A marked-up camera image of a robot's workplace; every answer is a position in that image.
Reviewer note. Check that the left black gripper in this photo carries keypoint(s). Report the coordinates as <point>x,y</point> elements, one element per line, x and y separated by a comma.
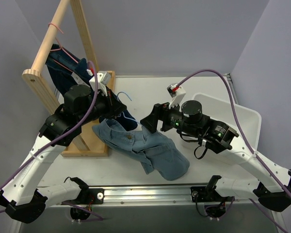
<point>115,107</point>

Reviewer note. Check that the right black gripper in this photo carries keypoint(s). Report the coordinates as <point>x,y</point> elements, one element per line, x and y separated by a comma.
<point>164,117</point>

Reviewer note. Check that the light blue denim skirt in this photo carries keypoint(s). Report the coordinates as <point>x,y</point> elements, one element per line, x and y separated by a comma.
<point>154,151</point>

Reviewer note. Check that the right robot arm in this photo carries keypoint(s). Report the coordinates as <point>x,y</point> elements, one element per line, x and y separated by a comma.
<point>271,183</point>

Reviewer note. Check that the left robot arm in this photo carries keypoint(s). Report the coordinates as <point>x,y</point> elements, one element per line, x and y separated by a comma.
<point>21,197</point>

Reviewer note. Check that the wooden clothes rack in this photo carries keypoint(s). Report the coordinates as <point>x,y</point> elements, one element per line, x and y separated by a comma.
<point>67,76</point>

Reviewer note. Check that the white plastic basket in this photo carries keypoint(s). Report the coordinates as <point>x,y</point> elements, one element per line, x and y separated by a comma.
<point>249,120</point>

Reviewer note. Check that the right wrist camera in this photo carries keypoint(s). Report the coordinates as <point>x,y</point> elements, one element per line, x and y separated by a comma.
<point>177,94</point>

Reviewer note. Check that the aluminium mounting rail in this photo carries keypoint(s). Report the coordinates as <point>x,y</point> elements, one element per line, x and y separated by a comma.
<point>160,194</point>

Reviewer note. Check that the pink wire hanger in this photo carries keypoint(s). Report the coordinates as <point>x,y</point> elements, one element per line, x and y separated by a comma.
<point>59,44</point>

